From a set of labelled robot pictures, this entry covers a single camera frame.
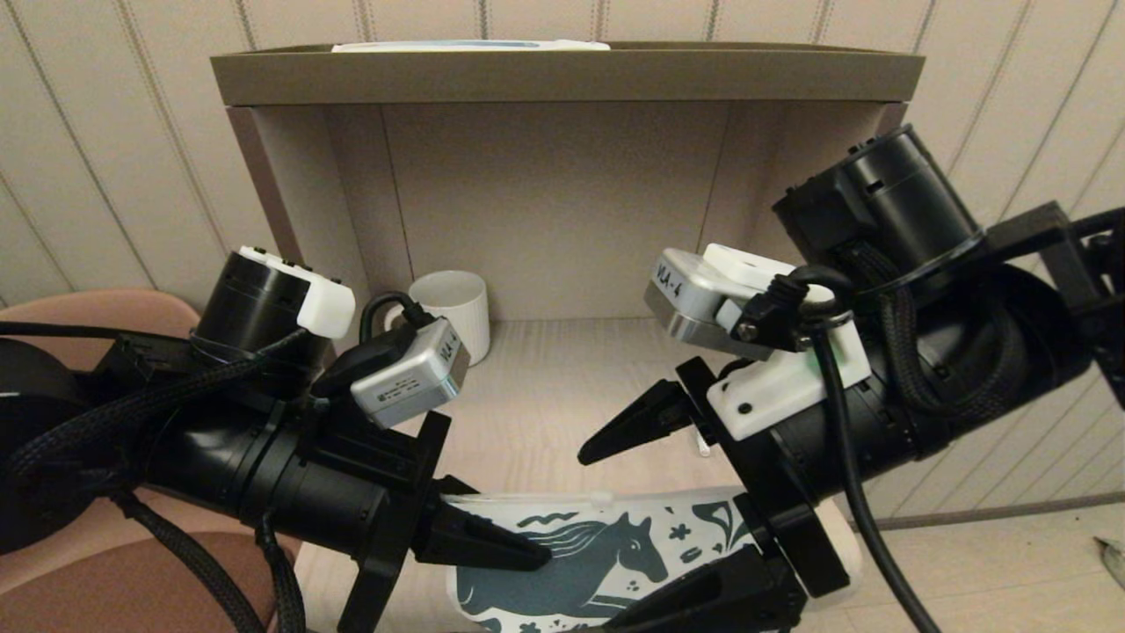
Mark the white horse-print zipper pouch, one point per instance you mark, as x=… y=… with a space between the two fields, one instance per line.
x=580 y=571

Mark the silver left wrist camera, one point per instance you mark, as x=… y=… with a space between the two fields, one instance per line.
x=413 y=374

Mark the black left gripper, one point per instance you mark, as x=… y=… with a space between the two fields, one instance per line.
x=334 y=492

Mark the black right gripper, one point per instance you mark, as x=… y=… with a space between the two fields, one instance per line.
x=835 y=448

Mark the flat white and blue box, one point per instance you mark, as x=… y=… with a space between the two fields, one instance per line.
x=466 y=46

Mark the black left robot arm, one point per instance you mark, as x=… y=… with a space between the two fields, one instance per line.
x=246 y=299

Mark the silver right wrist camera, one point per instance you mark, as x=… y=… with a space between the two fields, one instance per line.
x=694 y=294

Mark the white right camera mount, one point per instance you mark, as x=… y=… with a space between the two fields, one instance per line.
x=773 y=396

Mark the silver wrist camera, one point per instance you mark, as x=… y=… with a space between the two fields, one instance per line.
x=694 y=294
x=413 y=374

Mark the brown shell chair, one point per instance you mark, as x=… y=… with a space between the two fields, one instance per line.
x=88 y=602

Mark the brown open shelf cabinet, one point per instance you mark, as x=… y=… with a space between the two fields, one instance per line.
x=562 y=202

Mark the brown baseboard strip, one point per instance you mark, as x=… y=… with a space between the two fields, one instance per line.
x=1011 y=508

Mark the white ribbed ceramic mug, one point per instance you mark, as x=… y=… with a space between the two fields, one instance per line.
x=461 y=303

